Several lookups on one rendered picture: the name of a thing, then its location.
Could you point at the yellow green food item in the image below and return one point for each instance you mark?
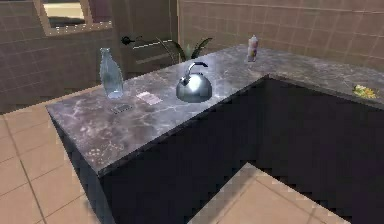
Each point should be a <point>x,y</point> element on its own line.
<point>364,91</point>

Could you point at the brown framed window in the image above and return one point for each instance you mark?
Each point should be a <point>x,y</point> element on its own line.
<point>71,15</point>

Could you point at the green house plant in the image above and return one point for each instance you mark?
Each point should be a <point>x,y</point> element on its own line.
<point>190,51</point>

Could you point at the clear glass bottle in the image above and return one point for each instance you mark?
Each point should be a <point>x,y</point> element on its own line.
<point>111,75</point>

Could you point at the brown room door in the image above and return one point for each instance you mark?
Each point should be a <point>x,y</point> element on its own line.
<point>146,33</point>

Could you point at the small dark grey phone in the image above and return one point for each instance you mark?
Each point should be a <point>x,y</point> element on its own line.
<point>122,108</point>

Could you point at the silver metal kettle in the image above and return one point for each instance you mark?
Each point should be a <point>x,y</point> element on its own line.
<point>194,87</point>

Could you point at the dark marble kitchen counter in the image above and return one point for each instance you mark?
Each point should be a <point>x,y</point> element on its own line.
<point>140,140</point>

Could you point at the white spray bottle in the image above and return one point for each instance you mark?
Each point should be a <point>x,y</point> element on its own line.
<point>252,49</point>

